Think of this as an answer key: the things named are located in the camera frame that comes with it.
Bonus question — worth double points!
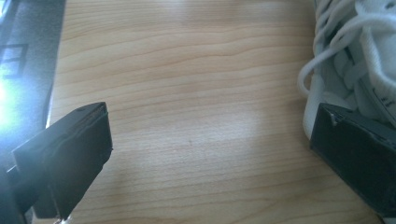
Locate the white sneaker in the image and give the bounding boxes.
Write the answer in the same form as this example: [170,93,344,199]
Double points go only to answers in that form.
[297,0,396,140]

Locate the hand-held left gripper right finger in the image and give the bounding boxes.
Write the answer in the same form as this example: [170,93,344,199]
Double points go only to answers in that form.
[309,103,396,218]

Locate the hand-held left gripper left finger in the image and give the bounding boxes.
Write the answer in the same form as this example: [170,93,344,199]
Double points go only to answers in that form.
[11,101,114,221]

